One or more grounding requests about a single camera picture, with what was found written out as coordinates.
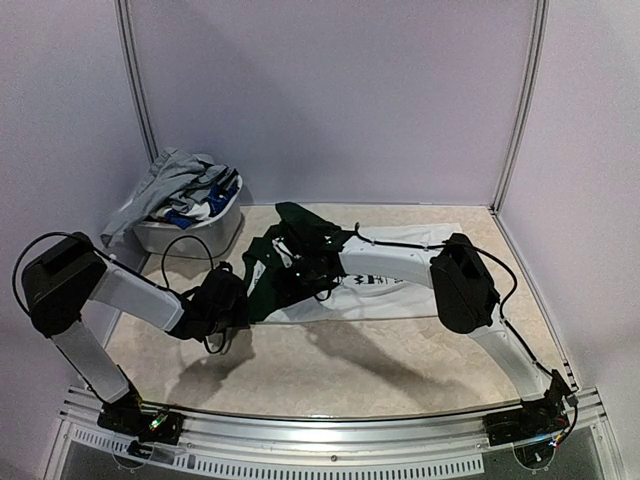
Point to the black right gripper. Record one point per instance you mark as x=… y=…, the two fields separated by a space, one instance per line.
x=292 y=261

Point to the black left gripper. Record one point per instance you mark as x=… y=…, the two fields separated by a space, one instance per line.
x=241 y=318

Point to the white and green raglan shirt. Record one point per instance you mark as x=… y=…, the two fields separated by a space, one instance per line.
x=269 y=276

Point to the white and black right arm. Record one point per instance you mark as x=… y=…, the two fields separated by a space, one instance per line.
x=466 y=299

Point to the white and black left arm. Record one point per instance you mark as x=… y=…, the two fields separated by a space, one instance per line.
x=53 y=288

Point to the white plastic laundry basket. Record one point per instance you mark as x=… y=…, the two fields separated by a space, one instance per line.
x=214 y=236

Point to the blue plaid garment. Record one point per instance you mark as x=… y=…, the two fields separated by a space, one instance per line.
x=197 y=206

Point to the grey garment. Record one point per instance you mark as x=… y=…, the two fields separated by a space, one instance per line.
x=173 y=173

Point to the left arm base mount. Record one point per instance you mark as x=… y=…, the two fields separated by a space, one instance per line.
x=127 y=417

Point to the aluminium front rail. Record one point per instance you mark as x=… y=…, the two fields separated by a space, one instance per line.
x=220 y=446

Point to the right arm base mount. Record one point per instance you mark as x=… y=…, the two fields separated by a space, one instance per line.
x=535 y=430

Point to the left aluminium corner post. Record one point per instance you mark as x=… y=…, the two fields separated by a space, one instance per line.
x=124 y=19

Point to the aluminium corner post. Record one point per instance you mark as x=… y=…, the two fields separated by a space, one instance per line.
x=525 y=98
x=124 y=19

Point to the right aluminium corner post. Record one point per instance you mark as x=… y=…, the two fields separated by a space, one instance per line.
x=525 y=98

